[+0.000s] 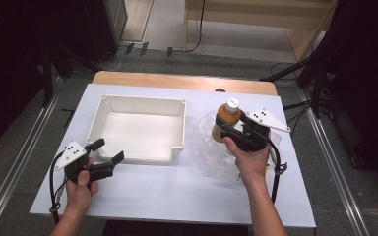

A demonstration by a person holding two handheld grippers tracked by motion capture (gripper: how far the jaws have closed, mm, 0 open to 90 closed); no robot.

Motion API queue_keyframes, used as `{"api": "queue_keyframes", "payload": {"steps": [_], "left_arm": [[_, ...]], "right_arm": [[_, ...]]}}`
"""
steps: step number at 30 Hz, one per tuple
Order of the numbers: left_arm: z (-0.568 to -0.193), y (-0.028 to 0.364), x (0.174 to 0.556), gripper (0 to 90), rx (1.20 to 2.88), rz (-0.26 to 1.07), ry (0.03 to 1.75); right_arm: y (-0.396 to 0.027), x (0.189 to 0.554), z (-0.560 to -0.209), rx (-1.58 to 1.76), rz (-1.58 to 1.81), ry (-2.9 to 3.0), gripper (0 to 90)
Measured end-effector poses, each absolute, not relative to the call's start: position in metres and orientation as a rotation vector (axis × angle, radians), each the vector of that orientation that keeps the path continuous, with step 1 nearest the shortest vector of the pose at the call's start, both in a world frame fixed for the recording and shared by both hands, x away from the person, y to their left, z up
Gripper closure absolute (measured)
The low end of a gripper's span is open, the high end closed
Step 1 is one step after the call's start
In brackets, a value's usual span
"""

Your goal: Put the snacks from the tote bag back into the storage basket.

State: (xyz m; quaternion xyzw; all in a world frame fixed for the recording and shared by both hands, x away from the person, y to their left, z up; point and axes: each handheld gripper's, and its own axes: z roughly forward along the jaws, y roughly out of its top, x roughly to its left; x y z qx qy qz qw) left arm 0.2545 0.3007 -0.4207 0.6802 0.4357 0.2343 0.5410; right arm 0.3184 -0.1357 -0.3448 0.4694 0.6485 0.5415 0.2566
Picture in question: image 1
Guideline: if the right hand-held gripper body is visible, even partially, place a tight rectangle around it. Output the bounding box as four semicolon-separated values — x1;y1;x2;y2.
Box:
232;107;291;152

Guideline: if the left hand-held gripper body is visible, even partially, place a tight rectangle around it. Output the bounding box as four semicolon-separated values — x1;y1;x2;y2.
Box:
54;141;116;185

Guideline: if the orange drink bottle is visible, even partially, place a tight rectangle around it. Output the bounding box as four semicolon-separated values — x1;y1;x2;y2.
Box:
211;97;244;144

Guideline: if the clear plastic bag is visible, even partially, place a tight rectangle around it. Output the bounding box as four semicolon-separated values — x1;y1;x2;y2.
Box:
191;110;284;181

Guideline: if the white plastic bin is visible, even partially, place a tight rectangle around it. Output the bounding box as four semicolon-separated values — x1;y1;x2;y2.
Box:
85;94;187;164

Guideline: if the person's right hand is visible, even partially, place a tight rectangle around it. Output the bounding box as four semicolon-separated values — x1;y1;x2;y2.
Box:
223;136;272;185

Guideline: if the person's left hand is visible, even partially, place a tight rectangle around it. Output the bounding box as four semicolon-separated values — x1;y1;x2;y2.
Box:
64;170;100;214

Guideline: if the white board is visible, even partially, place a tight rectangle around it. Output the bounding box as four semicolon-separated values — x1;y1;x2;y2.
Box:
29;83;317;228

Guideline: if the wooden table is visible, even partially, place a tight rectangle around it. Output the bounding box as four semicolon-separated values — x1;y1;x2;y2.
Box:
92;70;279;97

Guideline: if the black tripod stand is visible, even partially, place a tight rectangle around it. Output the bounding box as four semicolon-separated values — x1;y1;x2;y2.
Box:
259;57;334;121

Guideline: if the person's dark clothing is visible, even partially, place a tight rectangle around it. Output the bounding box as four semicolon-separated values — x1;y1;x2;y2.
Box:
101;219;250;236

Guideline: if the black cabinet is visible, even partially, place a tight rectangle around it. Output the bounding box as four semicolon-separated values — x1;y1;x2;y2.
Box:
80;0;129;64

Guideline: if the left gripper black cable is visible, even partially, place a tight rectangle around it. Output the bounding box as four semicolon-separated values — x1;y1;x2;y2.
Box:
48;150;67;226

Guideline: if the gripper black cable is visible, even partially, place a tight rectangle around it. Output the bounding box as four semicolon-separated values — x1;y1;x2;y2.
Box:
48;150;67;226
260;130;288;205

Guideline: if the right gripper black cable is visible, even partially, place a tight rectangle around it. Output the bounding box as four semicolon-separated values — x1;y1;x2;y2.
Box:
260;130;288;205

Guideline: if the aluminium floor rail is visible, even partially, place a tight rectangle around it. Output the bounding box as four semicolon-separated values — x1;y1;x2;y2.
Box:
296;88;372;236
0;92;62;236

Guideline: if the black hanging cable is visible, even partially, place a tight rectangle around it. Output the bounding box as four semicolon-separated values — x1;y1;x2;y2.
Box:
171;0;207;54

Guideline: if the wooden shelf frame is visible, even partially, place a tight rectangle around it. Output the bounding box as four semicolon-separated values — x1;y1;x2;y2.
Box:
182;0;338;62

